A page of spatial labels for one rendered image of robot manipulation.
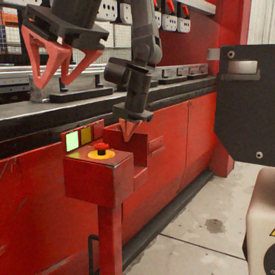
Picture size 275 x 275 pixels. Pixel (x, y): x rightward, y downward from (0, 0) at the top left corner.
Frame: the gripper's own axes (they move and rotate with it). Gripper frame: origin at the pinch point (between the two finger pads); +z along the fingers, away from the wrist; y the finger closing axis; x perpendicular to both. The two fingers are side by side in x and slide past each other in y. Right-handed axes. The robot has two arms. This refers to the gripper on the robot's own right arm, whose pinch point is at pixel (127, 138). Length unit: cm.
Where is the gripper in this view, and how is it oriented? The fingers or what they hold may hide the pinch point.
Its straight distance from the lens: 82.7
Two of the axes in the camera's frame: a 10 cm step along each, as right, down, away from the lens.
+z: -2.2, 9.0, 3.8
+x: -4.5, 2.6, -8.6
